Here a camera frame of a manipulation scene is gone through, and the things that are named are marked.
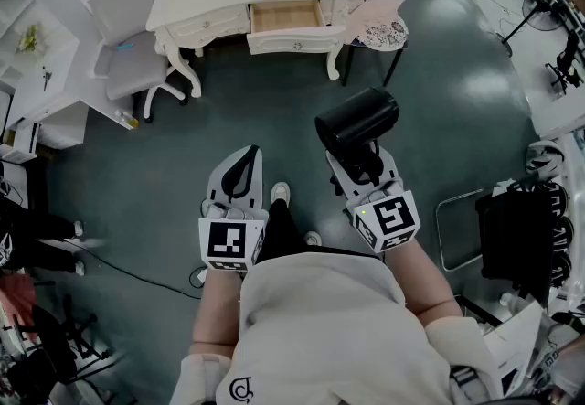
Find pink cloth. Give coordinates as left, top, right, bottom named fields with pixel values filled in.
left=342, top=0, right=407, bottom=46

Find person's black trousers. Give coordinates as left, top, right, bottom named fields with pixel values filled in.
left=254, top=198, right=317, bottom=265

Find black standing fan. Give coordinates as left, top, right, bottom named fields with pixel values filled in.
left=500, top=0, right=569, bottom=59

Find person's left forearm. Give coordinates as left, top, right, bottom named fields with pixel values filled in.
left=190, top=266, right=244, bottom=357

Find grey shoulder strap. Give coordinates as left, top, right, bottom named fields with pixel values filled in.
left=449, top=364, right=491, bottom=405

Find black hair dryer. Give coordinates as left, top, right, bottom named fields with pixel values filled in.
left=314, top=86, right=400, bottom=169

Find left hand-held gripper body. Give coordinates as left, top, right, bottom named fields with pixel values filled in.
left=198, top=144, right=270, bottom=274

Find person's right forearm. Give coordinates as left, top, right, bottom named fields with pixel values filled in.
left=382, top=237, right=463, bottom=327

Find black floor cable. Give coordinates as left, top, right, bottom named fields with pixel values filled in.
left=68, top=240, right=203, bottom=301

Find black bag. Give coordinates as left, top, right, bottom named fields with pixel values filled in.
left=474, top=186, right=558, bottom=295

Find black swivel chair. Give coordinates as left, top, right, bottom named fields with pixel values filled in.
left=545, top=29, right=585, bottom=94

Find yellow flowers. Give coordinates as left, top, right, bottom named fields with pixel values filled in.
left=16, top=23, right=41, bottom=53

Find small yellow bottle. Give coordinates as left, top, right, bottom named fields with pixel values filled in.
left=113, top=109, right=140, bottom=131

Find round patterned cushion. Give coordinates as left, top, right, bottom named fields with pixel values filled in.
left=360, top=16, right=410, bottom=52

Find grey office chair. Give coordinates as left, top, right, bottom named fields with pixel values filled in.
left=87, top=0, right=189, bottom=123

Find black tripod stand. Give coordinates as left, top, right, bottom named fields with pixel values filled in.
left=17, top=296, right=113, bottom=384

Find white helmet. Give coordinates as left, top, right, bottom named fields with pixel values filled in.
left=524, top=140, right=567, bottom=181

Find metal folding frame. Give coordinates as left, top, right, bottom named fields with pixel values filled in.
left=434, top=187, right=486, bottom=272

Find wooden drawer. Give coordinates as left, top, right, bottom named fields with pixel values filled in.
left=246, top=0, right=347, bottom=57

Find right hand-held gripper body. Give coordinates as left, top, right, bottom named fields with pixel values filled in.
left=325, top=146, right=421, bottom=254

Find person's cream shirt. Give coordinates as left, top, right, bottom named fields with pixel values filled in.
left=168, top=250, right=504, bottom=405

